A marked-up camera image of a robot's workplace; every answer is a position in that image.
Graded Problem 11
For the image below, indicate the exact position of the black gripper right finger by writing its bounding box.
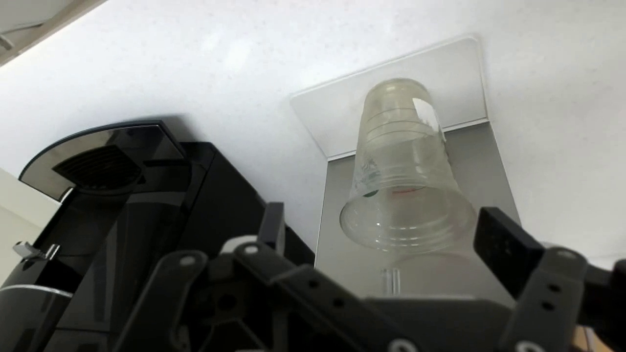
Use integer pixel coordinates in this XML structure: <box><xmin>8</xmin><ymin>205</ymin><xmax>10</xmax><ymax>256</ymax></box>
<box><xmin>474</xmin><ymin>205</ymin><xmax>626</xmax><ymax>352</ymax></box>

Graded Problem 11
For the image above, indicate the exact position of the black coffee machine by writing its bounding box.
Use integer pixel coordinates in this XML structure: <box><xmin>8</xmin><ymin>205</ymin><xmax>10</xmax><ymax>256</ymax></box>
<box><xmin>0</xmin><ymin>119</ymin><xmax>318</xmax><ymax>352</ymax></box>

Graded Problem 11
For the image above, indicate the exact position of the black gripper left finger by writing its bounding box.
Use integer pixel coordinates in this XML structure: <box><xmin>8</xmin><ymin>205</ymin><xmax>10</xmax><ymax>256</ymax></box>
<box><xmin>112</xmin><ymin>201</ymin><xmax>421</xmax><ymax>352</ymax></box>

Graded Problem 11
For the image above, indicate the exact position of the clear plastic cup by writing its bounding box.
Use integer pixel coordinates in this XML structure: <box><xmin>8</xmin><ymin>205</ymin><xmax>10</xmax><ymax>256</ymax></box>
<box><xmin>337</xmin><ymin>76</ymin><xmax>480</xmax><ymax>256</ymax></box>

